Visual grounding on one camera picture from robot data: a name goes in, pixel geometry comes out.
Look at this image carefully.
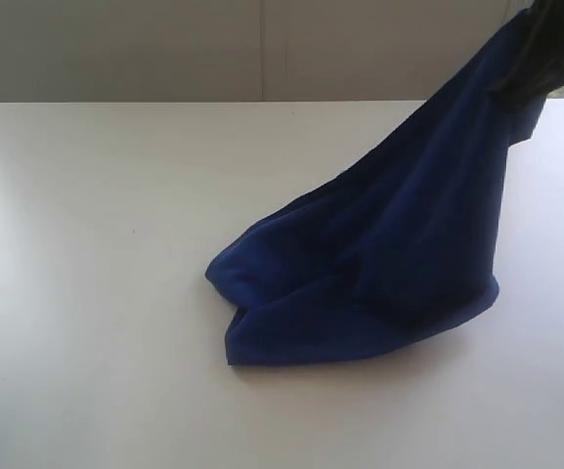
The blue towel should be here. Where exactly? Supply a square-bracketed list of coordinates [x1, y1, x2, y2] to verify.
[205, 14, 544, 366]

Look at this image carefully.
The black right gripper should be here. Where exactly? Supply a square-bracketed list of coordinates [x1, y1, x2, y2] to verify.
[490, 0, 564, 106]

